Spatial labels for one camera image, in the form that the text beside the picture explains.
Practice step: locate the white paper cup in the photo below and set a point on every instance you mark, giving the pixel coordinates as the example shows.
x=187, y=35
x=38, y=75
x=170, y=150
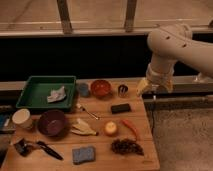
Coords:
x=23, y=119

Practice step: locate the wooden cutting board table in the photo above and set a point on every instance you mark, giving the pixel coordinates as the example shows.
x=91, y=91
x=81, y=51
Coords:
x=106, y=160

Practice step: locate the metal fork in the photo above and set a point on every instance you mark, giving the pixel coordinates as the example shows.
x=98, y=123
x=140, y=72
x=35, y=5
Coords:
x=79, y=106

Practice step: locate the purple bowl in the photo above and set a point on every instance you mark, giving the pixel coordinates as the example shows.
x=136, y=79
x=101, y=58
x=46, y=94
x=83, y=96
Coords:
x=51, y=122

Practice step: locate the yellow banana peel toy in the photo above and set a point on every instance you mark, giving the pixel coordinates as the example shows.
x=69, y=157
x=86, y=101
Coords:
x=80, y=127

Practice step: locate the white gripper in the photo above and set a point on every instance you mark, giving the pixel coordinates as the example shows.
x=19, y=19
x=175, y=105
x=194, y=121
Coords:
x=157, y=78

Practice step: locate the green plastic tray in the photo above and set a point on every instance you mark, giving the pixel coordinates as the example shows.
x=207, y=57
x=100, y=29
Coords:
x=38, y=88

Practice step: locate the black binder clip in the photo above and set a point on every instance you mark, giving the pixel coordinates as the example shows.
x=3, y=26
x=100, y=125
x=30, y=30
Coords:
x=23, y=147

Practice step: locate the blue sponge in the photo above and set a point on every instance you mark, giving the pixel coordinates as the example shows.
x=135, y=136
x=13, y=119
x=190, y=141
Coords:
x=83, y=154

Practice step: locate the orange bowl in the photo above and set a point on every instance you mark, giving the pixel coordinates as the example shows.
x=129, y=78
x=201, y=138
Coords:
x=100, y=88

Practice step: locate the dark grape bunch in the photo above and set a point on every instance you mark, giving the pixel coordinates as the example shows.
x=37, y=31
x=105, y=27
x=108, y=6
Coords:
x=126, y=146

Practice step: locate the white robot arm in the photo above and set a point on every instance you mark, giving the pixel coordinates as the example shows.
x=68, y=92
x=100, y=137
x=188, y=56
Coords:
x=170, y=44

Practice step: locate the crumpled white cloth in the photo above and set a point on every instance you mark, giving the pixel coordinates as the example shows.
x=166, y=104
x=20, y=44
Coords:
x=56, y=95

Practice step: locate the black rectangular block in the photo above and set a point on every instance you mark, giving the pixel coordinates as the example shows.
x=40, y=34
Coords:
x=115, y=109

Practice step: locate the yellow apple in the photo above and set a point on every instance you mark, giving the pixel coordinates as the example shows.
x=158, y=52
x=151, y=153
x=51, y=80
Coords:
x=110, y=128

